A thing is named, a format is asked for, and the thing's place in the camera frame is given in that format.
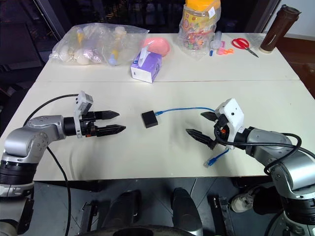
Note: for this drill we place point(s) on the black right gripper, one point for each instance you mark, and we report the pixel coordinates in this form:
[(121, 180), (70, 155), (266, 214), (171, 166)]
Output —
[(220, 126)]

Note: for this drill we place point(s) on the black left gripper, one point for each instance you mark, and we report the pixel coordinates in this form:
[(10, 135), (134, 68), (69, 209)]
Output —
[(89, 123)]

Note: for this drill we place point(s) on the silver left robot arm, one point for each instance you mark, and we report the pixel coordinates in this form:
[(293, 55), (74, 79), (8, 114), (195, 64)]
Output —
[(37, 127)]

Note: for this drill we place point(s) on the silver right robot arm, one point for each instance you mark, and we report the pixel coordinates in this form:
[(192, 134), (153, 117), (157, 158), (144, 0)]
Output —
[(265, 140)]

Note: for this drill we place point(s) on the small black box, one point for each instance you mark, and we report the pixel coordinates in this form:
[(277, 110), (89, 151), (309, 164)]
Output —
[(150, 119)]

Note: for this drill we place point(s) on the purple tissue box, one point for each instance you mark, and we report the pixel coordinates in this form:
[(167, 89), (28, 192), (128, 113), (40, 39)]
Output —
[(147, 67)]

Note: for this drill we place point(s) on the blue marker pen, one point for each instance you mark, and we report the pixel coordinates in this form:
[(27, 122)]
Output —
[(211, 50)]

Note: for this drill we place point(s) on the small pink plastic toy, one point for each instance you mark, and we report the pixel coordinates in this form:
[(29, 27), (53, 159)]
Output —
[(225, 51)]

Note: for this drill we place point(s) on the clear bag of toys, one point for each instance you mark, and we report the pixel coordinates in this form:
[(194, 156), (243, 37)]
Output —
[(98, 44)]

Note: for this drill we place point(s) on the white sneaker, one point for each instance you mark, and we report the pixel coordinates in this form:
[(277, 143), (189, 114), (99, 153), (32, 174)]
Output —
[(242, 200)]

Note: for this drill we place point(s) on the dark rounded shape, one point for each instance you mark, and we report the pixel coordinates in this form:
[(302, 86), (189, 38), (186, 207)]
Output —
[(125, 209), (184, 209)]

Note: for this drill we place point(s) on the small clear plastic bottle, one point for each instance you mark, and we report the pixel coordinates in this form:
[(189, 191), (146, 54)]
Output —
[(216, 39)]

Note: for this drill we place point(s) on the pink plastic bowl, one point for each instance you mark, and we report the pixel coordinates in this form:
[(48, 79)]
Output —
[(158, 45)]

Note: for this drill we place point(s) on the bagged candy jar, yellow lid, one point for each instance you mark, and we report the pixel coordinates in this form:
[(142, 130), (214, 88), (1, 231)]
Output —
[(197, 27)]

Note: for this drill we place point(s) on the brown thermos bottle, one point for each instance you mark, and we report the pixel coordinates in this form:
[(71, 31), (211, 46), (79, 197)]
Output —
[(278, 29)]

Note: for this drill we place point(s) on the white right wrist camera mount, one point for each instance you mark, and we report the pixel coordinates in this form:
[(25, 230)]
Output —
[(233, 113)]

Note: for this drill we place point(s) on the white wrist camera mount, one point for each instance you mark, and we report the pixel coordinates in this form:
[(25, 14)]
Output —
[(83, 100), (233, 113)]

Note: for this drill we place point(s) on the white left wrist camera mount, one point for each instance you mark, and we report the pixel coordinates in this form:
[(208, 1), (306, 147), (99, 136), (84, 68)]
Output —
[(83, 100)]

